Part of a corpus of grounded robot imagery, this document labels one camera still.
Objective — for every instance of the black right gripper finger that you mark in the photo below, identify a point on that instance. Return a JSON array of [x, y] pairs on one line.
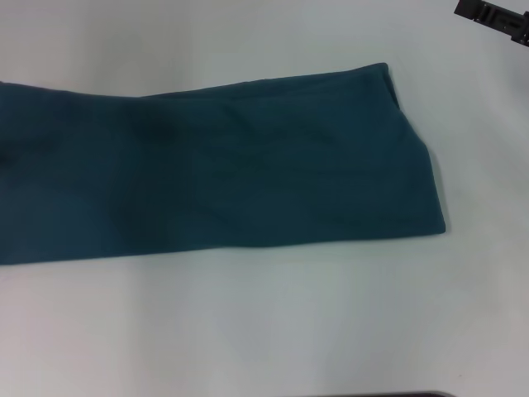
[[489, 12]]

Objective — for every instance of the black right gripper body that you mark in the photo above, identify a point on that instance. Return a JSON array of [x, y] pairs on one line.
[[527, 27]]

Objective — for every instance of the teal printed t-shirt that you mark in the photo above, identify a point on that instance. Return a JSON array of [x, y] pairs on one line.
[[227, 173]]

